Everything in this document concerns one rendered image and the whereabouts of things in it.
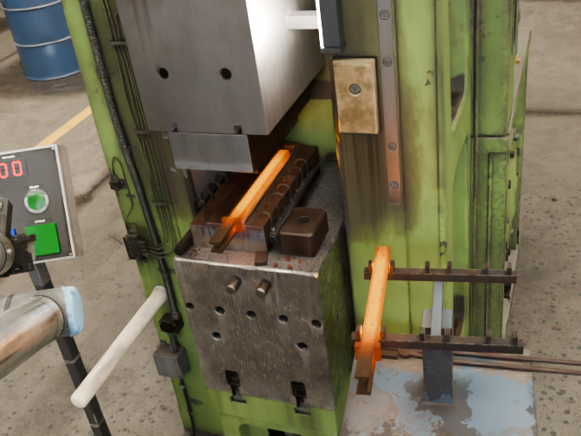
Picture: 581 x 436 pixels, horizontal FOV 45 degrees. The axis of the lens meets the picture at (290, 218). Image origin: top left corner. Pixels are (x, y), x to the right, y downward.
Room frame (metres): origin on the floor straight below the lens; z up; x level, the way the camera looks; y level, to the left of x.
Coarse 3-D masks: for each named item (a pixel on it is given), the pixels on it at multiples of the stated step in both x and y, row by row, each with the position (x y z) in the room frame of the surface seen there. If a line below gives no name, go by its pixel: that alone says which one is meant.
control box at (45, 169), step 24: (0, 168) 1.58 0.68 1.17; (24, 168) 1.57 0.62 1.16; (48, 168) 1.57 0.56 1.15; (0, 192) 1.55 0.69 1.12; (24, 192) 1.54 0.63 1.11; (48, 192) 1.54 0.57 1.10; (72, 192) 1.59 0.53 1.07; (24, 216) 1.52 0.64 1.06; (48, 216) 1.51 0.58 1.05; (72, 216) 1.53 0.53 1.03; (72, 240) 1.48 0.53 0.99
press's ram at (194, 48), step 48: (144, 0) 1.49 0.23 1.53; (192, 0) 1.44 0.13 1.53; (240, 0) 1.40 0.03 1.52; (288, 0) 1.59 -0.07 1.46; (144, 48) 1.50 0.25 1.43; (192, 48) 1.45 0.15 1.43; (240, 48) 1.41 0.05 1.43; (288, 48) 1.56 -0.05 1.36; (144, 96) 1.51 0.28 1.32; (192, 96) 1.46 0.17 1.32; (240, 96) 1.42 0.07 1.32; (288, 96) 1.52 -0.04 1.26
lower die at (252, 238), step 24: (288, 144) 1.82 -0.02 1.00; (264, 168) 1.70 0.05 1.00; (288, 168) 1.69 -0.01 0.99; (216, 192) 1.64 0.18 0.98; (240, 192) 1.60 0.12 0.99; (264, 192) 1.57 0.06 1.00; (288, 192) 1.58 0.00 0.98; (216, 216) 1.50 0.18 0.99; (264, 216) 1.46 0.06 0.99; (240, 240) 1.44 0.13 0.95; (264, 240) 1.42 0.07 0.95
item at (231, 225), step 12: (276, 156) 1.74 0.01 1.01; (276, 168) 1.68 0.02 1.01; (264, 180) 1.61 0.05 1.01; (252, 192) 1.56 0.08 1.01; (240, 204) 1.51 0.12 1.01; (240, 216) 1.45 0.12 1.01; (228, 228) 1.40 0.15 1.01; (240, 228) 1.43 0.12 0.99; (216, 240) 1.36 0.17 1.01; (228, 240) 1.38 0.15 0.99; (216, 252) 1.35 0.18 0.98
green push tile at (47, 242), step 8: (48, 224) 1.50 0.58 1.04; (32, 232) 1.49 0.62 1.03; (40, 232) 1.49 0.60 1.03; (48, 232) 1.49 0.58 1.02; (56, 232) 1.49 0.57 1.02; (40, 240) 1.48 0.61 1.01; (48, 240) 1.48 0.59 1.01; (56, 240) 1.48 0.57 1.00; (40, 248) 1.47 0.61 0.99; (48, 248) 1.47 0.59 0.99; (56, 248) 1.47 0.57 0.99
